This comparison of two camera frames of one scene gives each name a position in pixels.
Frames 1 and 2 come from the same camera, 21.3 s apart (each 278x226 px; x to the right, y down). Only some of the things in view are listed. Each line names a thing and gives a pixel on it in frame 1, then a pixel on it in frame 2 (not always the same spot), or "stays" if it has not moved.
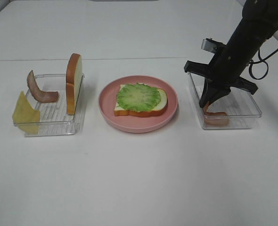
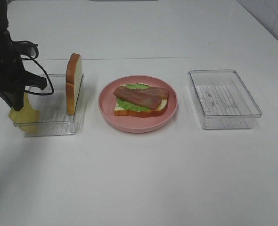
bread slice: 156,110 stays
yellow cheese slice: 25,116 stays
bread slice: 74,76 stays
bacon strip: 220,118 -> 133,96
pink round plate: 107,99 stays
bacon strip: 40,95 -> 158,92
